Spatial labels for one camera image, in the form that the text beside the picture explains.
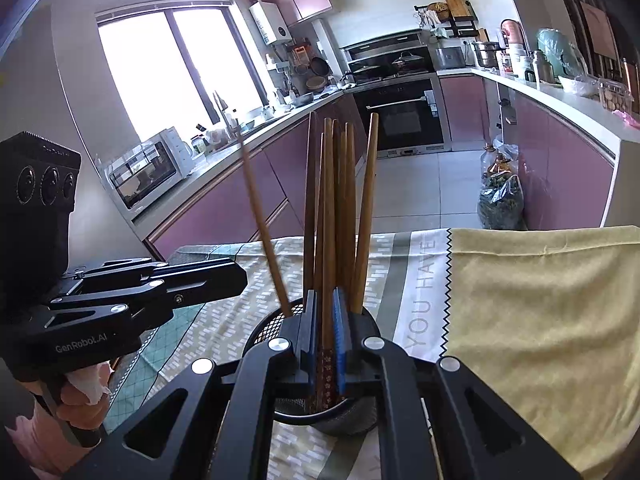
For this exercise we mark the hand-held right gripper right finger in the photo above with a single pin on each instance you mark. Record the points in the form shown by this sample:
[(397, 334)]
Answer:
[(341, 330)]

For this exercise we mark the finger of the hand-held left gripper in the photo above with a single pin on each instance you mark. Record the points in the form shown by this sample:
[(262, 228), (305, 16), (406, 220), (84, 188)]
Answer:
[(210, 272), (150, 297)]

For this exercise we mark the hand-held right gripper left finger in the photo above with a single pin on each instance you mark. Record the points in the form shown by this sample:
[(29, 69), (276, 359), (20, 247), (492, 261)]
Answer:
[(310, 325)]

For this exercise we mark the flower-patterned wooden chopstick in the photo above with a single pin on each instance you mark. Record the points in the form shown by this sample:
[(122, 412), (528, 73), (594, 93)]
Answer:
[(328, 260)]

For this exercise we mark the black mesh utensil holder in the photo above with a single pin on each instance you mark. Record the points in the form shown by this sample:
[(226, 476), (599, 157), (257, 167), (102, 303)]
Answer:
[(350, 417)]

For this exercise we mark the set of wooden chopsticks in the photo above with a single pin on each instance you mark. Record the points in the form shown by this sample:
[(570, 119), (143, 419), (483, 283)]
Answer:
[(366, 210)]

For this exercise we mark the hanging kitchen utensils rack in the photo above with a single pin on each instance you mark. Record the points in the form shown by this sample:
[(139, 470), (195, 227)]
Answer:
[(310, 67)]

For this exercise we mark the person's left hand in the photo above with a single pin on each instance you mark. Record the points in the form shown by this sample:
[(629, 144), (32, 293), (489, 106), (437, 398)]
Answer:
[(75, 412)]

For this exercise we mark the pink base cabinet run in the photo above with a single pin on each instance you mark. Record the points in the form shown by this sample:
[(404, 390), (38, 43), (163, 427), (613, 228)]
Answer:
[(240, 195), (565, 170)]

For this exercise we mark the white tissue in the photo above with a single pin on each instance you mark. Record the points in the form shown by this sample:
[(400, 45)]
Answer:
[(90, 385)]

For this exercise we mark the white toaster oven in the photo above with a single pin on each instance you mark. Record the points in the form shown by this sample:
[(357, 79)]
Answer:
[(145, 170)]

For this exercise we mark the chrome kitchen faucet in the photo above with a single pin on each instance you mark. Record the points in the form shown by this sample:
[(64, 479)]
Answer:
[(227, 120)]

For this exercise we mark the patterned green yellow tablecloth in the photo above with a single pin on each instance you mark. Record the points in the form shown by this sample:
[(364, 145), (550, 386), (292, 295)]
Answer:
[(525, 310)]

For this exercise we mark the kitchen window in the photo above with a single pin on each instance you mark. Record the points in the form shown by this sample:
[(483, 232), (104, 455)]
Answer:
[(165, 70)]

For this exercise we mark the plastic bag of vegetables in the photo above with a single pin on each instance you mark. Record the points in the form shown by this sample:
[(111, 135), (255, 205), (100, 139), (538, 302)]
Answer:
[(500, 195)]

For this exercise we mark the black built-in oven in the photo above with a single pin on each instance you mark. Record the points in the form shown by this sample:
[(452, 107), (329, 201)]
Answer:
[(405, 115)]

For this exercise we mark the white water heater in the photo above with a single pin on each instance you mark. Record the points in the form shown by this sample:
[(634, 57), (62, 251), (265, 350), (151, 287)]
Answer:
[(270, 22)]

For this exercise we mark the black integrated stove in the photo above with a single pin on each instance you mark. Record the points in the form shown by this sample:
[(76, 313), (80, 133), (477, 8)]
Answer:
[(390, 55)]

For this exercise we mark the square stainless steel container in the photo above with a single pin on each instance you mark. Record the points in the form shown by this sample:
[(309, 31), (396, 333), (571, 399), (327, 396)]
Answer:
[(450, 57)]

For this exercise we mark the stainless steel pot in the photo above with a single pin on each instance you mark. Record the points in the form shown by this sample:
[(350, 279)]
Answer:
[(486, 54)]

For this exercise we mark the steel thermos bottle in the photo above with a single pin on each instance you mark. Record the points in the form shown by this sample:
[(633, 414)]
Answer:
[(542, 67)]

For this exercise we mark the black countertop storage rack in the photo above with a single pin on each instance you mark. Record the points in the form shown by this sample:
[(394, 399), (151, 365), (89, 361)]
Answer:
[(450, 17)]

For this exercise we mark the white bowl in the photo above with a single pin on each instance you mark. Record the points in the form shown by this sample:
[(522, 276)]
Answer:
[(577, 85)]

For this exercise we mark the pink kettle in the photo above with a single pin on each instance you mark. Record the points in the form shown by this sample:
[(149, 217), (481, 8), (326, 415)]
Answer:
[(512, 35)]

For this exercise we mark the wooden cutting board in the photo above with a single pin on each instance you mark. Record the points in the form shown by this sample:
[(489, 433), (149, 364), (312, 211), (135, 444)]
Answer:
[(455, 5)]

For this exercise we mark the green plastic bag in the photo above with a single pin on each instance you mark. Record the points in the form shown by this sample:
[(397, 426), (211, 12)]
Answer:
[(560, 52)]

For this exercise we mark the clear plastic container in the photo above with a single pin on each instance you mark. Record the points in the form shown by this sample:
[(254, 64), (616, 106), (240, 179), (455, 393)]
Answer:
[(615, 96)]

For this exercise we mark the dark wooden partition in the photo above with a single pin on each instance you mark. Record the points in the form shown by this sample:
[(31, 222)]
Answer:
[(600, 25)]

